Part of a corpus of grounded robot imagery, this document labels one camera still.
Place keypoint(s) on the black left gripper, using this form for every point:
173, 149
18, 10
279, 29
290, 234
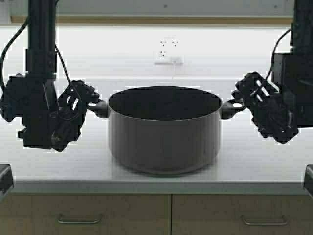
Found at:
50, 122

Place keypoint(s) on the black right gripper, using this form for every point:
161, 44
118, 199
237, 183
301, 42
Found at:
270, 114

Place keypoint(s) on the dark grey cooking pot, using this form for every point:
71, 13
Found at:
165, 130

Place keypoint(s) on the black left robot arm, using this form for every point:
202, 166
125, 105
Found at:
42, 52

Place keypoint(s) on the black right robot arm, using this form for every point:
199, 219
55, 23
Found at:
292, 73

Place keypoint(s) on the wooden lower left drawer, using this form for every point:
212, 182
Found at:
123, 214

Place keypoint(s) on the wooden drawer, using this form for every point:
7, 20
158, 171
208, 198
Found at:
123, 214
220, 214

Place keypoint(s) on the wooden lower right drawer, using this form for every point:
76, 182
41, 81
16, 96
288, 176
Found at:
220, 214

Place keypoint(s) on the white wall outlet plate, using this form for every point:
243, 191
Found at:
168, 52

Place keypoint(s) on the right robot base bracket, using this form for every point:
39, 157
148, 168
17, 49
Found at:
308, 180

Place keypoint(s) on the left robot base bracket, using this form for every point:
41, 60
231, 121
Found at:
6, 180

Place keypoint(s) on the metal left drawer handle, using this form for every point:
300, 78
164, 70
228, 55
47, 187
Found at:
66, 220

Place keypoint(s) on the metal drawer handle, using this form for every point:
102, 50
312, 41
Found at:
262, 222
66, 220

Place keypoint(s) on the metal right drawer handle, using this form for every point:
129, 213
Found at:
262, 222

